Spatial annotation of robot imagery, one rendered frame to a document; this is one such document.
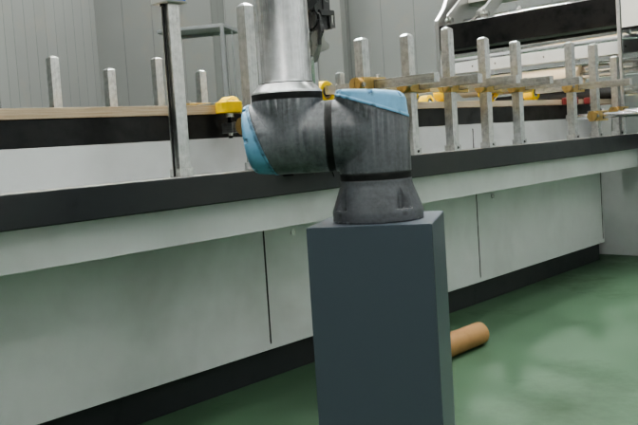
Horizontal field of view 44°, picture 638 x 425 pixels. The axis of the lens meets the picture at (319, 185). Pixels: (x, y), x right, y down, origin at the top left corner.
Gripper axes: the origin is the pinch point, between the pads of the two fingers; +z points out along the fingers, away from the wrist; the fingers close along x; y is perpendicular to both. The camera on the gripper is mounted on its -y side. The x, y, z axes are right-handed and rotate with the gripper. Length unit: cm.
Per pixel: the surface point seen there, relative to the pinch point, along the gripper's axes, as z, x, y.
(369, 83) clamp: 7.4, 5.4, 31.8
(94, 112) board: 12, 27, -58
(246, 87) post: 7.7, 7.5, -20.2
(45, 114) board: 12, 27, -72
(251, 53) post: -1.8, 6.1, -18.6
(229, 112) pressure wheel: 14.0, 19.7, -17.0
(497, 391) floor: 102, -39, 27
